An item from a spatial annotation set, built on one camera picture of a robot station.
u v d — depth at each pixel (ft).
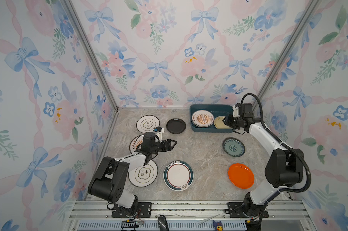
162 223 2.16
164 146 2.62
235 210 2.40
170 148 2.62
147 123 3.60
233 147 3.20
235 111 2.73
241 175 2.76
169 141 2.64
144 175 2.81
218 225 2.22
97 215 2.42
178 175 2.83
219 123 3.48
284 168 1.53
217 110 3.87
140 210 2.40
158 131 2.68
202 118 3.69
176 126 3.56
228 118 2.69
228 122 2.68
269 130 1.84
